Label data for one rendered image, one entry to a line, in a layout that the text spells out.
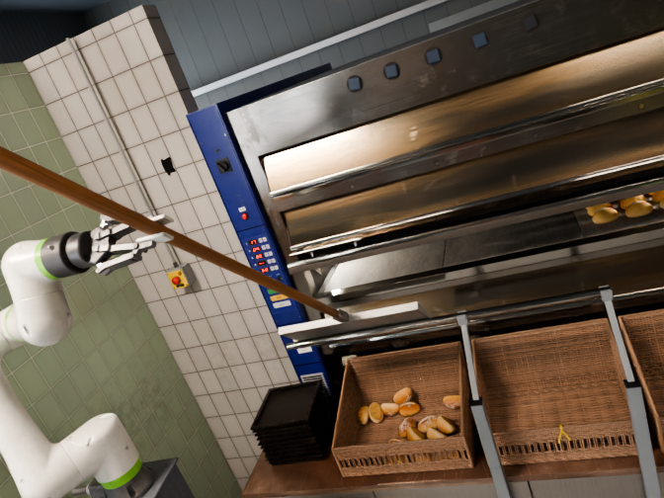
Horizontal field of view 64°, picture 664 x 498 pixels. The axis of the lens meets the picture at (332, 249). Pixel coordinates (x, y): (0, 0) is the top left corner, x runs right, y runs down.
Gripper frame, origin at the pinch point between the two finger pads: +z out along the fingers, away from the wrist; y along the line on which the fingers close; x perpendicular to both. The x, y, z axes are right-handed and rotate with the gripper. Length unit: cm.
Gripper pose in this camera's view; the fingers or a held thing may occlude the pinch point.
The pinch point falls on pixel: (155, 230)
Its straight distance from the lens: 112.1
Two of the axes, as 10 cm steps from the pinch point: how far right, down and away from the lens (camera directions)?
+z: 9.2, -2.1, -3.4
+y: 0.9, 9.3, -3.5
